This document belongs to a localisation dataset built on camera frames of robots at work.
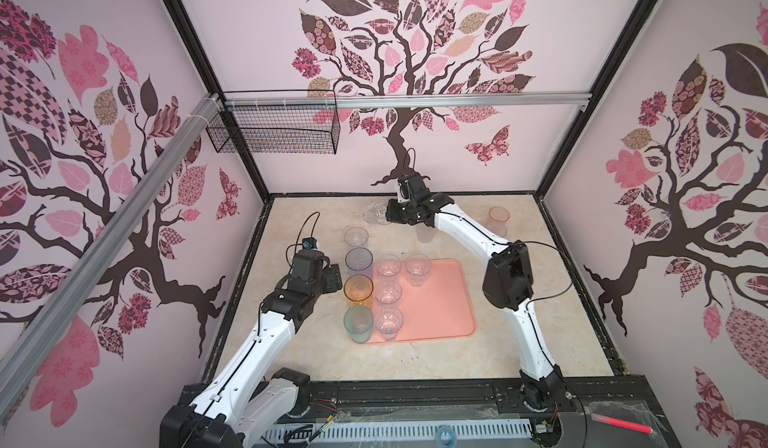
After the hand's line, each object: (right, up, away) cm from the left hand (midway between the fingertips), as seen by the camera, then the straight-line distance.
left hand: (327, 274), depth 82 cm
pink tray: (+33, -13, +10) cm, 37 cm away
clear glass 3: (+6, +10, +20) cm, 23 cm away
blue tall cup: (+8, +3, +7) cm, 11 cm away
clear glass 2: (+17, -15, +4) cm, 23 cm away
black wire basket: (-19, +47, +13) cm, 53 cm away
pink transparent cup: (+58, +18, +24) cm, 65 cm away
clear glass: (+17, +1, +13) cm, 21 cm away
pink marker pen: (+74, -34, -12) cm, 82 cm away
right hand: (+16, +19, +12) cm, 28 cm away
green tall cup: (+8, -15, +5) cm, 17 cm away
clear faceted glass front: (+17, -6, +6) cm, 19 cm away
